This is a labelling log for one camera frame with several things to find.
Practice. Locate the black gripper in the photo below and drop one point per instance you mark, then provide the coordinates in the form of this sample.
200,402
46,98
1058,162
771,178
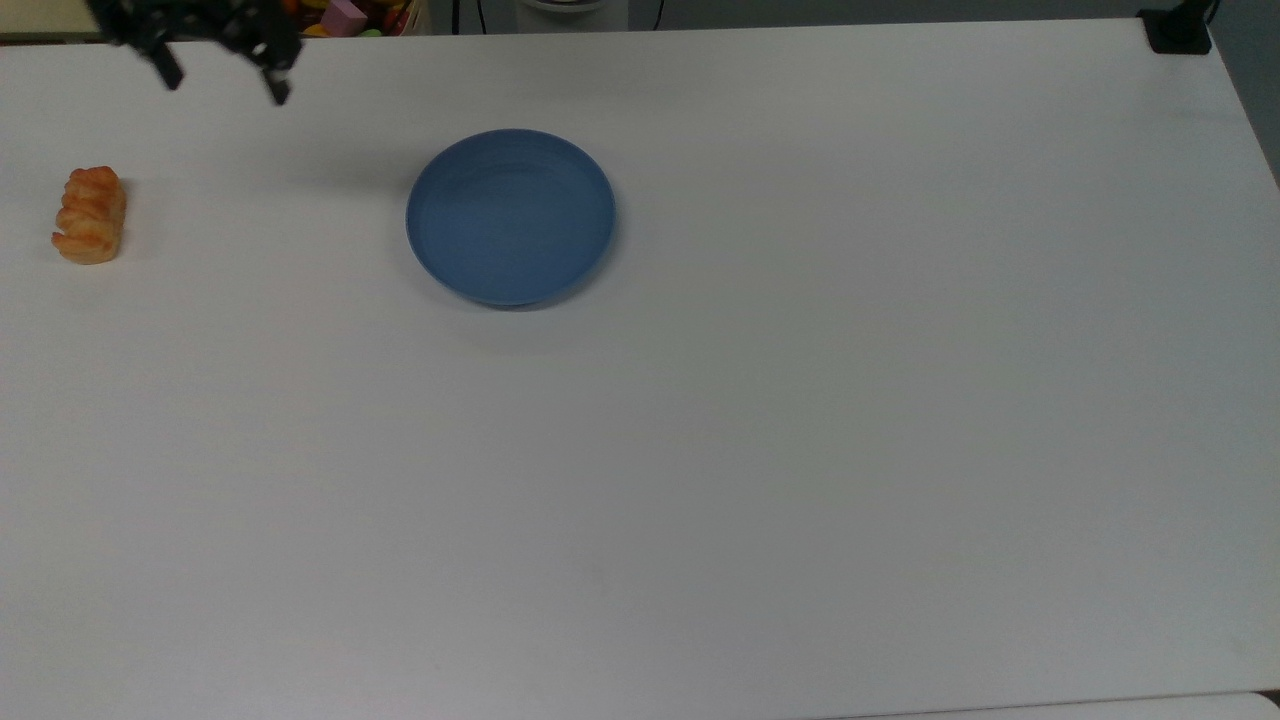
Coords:
200,18

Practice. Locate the orange twisted bread roll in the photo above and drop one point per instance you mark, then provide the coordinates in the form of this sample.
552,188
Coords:
90,220

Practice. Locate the pink toy block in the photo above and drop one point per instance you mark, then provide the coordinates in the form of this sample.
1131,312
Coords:
344,17

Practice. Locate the box of colourful toys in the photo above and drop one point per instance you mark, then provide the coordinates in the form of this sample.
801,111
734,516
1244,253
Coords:
390,18

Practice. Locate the beige board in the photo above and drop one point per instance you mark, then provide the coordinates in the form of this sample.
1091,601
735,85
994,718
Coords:
45,18

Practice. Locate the blue round plate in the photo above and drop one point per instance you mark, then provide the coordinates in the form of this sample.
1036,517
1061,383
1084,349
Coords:
520,220

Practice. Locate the black clamp camera stand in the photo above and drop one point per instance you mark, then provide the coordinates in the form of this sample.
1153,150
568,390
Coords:
1180,35

